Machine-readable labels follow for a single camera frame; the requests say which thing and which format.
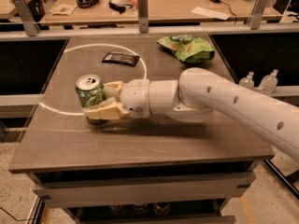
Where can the grey metal bracket left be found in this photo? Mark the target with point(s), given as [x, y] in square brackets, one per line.
[29, 24]

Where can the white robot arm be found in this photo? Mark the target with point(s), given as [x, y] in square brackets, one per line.
[193, 98]

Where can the grey table drawer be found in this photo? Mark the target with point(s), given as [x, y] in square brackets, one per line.
[159, 189]

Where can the grey metal bracket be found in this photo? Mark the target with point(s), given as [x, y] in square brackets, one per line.
[143, 16]
[255, 19]
[29, 24]

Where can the white paper sheet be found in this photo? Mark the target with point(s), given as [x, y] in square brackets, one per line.
[211, 13]

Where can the green chip bag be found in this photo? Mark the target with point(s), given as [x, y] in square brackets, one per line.
[188, 48]

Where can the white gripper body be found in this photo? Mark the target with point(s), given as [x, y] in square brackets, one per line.
[135, 97]

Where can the clear bottle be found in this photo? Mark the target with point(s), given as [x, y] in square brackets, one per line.
[269, 82]
[247, 81]

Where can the black sunglasses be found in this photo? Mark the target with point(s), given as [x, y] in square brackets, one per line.
[119, 7]

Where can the clear bottle right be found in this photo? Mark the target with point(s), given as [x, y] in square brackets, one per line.
[269, 82]

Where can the small printed card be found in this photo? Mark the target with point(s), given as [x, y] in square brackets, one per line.
[63, 9]

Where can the green soda can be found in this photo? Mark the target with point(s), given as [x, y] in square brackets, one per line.
[90, 90]

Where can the grey metal bracket middle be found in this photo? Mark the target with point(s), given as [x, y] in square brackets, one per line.
[143, 16]

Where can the clear bottle left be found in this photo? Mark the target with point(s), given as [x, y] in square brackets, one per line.
[247, 81]

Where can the dark rxbar chocolate wrapper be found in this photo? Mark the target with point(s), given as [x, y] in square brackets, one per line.
[121, 58]

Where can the grey metal bracket right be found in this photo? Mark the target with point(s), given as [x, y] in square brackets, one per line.
[255, 19]

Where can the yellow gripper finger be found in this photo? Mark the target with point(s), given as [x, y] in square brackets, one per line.
[110, 109]
[113, 89]

